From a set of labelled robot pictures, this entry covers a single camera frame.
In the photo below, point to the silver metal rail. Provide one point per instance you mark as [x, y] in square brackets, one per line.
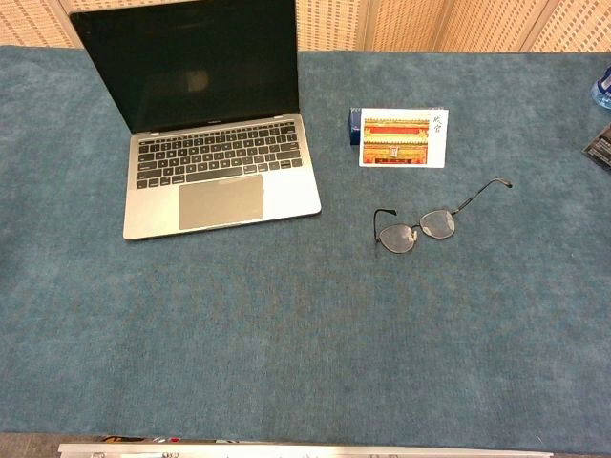
[305, 450]

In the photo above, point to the palace photo postcard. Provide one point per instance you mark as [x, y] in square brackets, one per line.
[402, 138]

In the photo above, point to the thin-framed eyeglasses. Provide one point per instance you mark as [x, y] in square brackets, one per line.
[436, 224]

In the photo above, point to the grey open laptop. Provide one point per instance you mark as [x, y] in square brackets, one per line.
[215, 143]

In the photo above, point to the blue capped water bottle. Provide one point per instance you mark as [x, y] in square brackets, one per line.
[603, 89]

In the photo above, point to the teal felt table mat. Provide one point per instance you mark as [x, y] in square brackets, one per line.
[286, 334]

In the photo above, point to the woven folding screen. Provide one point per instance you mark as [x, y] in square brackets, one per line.
[429, 24]

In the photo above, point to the small blue box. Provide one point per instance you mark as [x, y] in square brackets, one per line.
[354, 128]

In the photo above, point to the black printed packet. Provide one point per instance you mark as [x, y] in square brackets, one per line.
[599, 147]

